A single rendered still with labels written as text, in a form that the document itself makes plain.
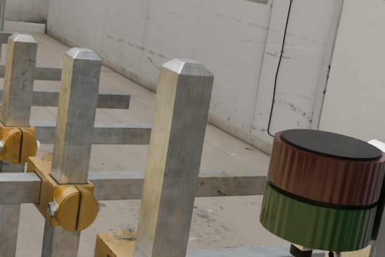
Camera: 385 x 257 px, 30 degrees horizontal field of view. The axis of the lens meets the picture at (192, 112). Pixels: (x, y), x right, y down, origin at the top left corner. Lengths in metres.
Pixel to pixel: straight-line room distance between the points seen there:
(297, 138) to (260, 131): 4.74
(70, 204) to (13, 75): 0.29
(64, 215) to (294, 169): 0.51
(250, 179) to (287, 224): 0.67
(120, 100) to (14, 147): 0.44
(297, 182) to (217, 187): 0.65
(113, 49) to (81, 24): 1.02
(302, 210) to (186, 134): 0.26
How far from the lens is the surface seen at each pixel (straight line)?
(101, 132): 1.19
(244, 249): 0.78
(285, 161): 0.37
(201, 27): 5.91
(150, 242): 0.64
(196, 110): 0.61
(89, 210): 0.86
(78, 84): 0.83
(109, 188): 0.94
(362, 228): 0.38
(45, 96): 1.41
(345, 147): 0.38
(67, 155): 0.85
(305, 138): 0.38
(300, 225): 0.37
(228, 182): 1.02
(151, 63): 6.68
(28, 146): 1.08
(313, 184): 0.36
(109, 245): 0.71
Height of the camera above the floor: 1.25
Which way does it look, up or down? 12 degrees down
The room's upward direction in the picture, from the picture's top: 9 degrees clockwise
